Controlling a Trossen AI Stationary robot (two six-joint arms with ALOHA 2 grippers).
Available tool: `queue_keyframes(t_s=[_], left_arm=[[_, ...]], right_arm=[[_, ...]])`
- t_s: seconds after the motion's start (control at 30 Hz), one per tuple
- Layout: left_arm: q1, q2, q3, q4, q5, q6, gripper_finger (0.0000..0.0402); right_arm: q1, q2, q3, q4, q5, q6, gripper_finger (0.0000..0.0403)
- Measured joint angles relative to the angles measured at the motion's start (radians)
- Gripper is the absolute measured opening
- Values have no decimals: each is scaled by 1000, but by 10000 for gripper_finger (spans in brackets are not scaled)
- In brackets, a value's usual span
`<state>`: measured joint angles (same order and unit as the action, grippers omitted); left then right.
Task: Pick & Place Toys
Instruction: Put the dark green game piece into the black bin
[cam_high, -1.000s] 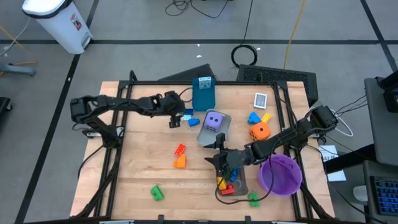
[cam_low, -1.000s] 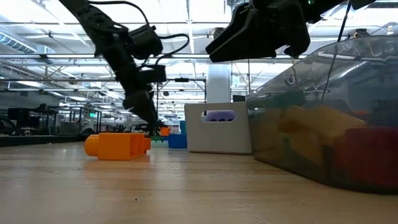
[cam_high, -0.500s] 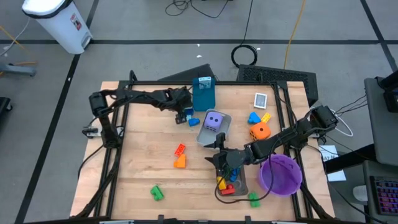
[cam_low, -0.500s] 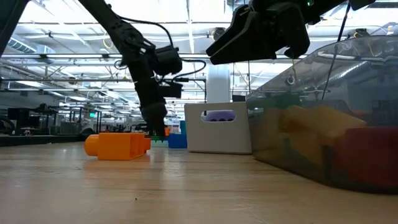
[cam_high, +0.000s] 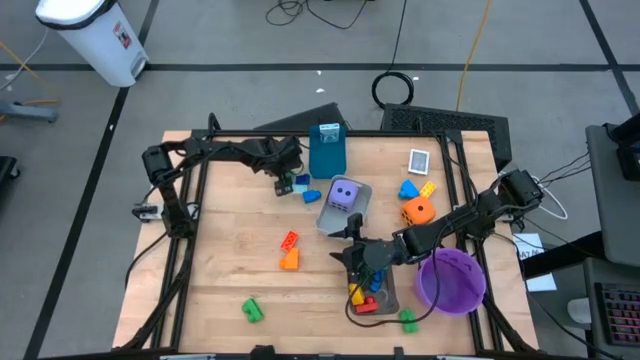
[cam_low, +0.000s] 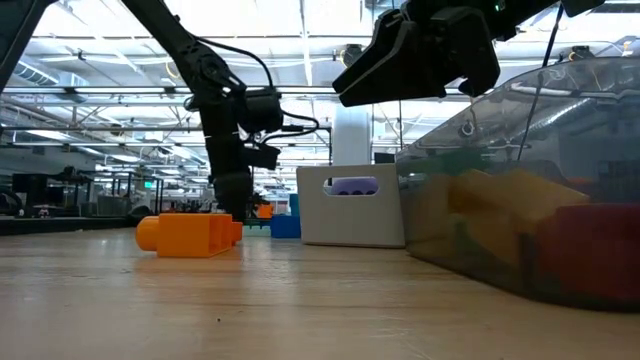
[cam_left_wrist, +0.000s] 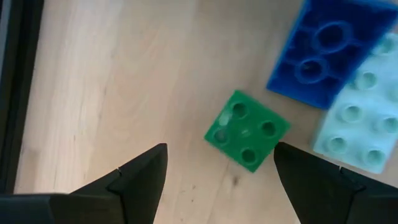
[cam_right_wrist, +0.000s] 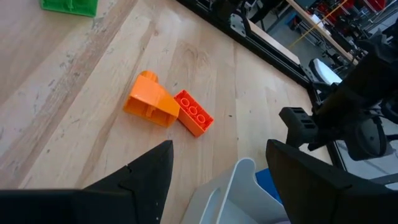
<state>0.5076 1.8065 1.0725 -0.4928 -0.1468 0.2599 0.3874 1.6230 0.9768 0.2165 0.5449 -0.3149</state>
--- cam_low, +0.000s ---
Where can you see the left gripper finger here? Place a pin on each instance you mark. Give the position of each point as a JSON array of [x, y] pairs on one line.
[[234, 195]]

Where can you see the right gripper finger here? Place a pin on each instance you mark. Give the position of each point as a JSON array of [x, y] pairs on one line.
[[395, 17], [395, 75]]

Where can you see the green toy brick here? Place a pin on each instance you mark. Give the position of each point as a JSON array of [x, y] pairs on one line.
[[450, 162]]

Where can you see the purple foam die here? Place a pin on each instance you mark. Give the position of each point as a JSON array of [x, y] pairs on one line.
[[354, 186]]

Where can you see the yellow peg block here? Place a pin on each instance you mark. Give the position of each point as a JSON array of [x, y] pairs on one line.
[[515, 200]]

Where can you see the red toy brick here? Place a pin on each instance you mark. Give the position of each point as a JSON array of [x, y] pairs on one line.
[[590, 250]]

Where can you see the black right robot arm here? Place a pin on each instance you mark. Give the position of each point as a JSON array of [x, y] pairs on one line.
[[540, 15]]

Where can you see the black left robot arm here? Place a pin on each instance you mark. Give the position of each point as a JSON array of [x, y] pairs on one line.
[[190, 45]]

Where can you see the small orange object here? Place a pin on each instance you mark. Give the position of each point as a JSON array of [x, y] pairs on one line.
[[265, 211]]

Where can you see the pale mint toy brick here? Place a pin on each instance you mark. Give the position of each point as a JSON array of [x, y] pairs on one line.
[[257, 231]]

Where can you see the orange peg block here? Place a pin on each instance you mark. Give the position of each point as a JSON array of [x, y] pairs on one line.
[[190, 235]]

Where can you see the blue peg block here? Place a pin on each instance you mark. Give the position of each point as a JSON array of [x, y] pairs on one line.
[[285, 226]]

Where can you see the teal plastic bin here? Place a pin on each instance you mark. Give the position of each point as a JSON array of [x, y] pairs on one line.
[[294, 205]]

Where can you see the white pillar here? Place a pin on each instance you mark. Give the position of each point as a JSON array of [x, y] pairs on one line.
[[352, 140]]

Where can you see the smoky transparent tray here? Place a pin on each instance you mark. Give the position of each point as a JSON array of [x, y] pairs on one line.
[[500, 125]]

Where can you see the white plastic bin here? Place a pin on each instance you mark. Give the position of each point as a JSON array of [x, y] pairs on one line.
[[350, 222]]

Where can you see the black equipment rack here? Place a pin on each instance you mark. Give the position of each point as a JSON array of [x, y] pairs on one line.
[[35, 192]]

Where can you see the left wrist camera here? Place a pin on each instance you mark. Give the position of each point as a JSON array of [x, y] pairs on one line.
[[262, 157]]

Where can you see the black gantry frame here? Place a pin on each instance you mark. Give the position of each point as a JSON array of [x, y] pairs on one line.
[[329, 150]]

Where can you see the ceiling air duct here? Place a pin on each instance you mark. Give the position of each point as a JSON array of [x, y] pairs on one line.
[[45, 75]]

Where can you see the black table frame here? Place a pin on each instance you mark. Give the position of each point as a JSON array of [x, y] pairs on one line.
[[40, 226]]

